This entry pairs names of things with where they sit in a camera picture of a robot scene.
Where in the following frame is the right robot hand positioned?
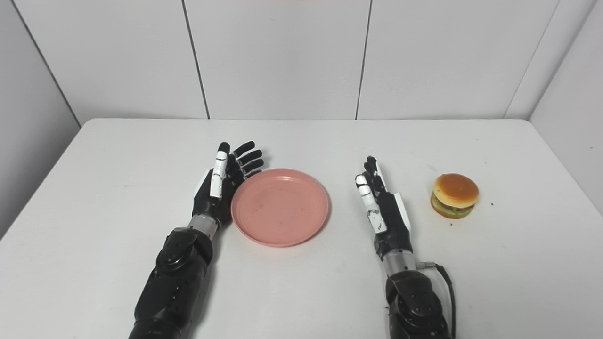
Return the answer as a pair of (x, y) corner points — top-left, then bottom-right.
(355, 156), (414, 258)

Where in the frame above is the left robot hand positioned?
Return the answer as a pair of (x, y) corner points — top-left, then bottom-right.
(192, 141), (264, 226)

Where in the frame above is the pink round plate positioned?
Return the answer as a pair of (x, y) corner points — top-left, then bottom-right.
(231, 169), (330, 248)

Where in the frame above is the toy hamburger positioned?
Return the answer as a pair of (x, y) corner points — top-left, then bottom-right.
(430, 173), (480, 219)

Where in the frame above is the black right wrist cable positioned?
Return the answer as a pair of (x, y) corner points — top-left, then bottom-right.
(416, 262), (457, 339)

